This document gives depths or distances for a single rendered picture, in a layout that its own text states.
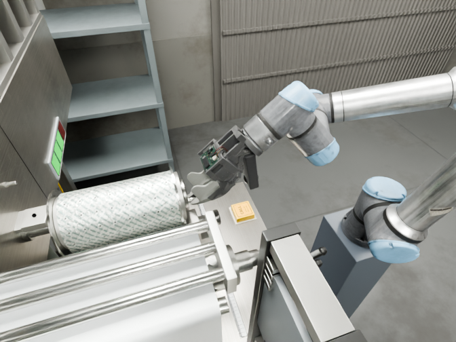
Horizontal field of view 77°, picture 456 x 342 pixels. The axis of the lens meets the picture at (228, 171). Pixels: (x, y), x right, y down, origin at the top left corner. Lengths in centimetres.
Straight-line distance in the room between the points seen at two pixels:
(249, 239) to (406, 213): 48
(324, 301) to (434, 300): 193
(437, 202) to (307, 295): 52
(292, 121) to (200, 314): 41
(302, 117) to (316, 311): 38
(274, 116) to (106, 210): 39
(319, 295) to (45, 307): 30
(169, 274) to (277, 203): 201
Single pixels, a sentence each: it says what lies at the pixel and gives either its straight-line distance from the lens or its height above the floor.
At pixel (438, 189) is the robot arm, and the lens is 81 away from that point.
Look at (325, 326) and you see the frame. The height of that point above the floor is 144.
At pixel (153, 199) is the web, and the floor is 130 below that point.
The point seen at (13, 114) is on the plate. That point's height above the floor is 139.
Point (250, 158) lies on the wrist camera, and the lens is 63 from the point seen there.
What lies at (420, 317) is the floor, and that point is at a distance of 218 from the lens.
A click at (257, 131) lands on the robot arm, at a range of 60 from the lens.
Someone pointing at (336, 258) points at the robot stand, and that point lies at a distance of 117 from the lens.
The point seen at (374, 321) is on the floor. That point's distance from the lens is 204.
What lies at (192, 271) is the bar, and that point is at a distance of 37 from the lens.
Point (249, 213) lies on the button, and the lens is 107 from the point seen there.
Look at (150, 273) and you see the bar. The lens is 37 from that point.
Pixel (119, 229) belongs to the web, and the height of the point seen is 126.
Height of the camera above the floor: 176
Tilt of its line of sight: 43 degrees down
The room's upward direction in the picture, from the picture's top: straight up
